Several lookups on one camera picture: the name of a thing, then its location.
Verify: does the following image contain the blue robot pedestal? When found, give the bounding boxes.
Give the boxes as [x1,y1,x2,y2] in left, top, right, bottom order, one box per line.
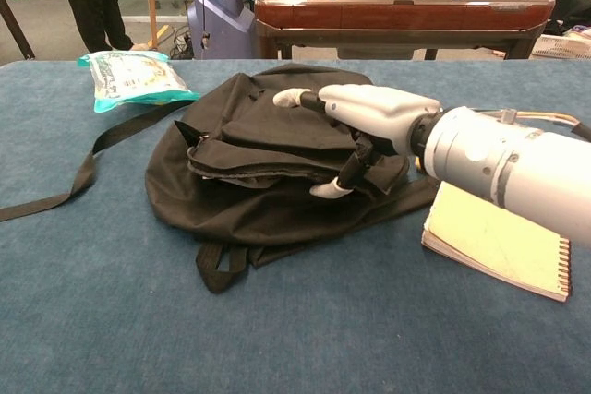
[187,0,258,61]

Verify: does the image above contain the blue carpet table cover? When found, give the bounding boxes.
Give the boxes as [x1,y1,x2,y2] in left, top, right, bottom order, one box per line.
[0,59,591,394]

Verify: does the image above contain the black fabric backpack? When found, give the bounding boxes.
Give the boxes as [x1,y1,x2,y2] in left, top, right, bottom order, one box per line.
[0,64,440,294]

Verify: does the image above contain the black cloth pile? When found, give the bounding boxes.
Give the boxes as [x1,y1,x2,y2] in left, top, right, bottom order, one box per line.
[549,0,591,38]

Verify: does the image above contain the black slanted pole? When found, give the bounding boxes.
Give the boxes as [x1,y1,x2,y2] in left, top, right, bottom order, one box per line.
[0,0,36,62]

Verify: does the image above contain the tangled floor cables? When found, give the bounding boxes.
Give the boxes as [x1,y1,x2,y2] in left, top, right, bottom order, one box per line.
[159,24,194,61]

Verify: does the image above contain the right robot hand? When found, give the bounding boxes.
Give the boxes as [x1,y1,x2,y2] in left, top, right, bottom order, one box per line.
[271,83,445,199]

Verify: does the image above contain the wooden mahjong table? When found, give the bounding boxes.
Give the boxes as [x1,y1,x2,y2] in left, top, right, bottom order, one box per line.
[252,0,557,61]

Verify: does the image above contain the spiral notebook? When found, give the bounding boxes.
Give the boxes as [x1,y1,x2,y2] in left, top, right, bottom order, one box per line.
[420,180,573,304]

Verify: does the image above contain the teal snack packet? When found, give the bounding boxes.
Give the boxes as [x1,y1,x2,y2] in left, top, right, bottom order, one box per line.
[77,50,201,114]

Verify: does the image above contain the white plastic basket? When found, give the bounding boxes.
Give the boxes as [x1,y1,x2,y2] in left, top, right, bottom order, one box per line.
[530,33,591,61]

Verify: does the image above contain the hanging black cable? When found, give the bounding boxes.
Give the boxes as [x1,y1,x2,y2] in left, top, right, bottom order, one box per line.
[197,0,211,49]

